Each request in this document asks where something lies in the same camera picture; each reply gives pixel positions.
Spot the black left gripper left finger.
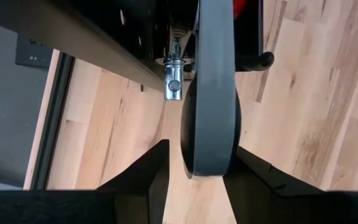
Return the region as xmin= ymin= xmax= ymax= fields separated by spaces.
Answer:
xmin=0 ymin=139 xmax=170 ymax=224

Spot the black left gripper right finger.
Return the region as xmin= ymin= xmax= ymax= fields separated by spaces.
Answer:
xmin=224 ymin=146 xmax=358 ymax=224

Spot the white tape roll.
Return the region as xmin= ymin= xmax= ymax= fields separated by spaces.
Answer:
xmin=180 ymin=0 xmax=242 ymax=180

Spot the black perforated pegboard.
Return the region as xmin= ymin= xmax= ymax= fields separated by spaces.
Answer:
xmin=0 ymin=0 xmax=198 ymax=93

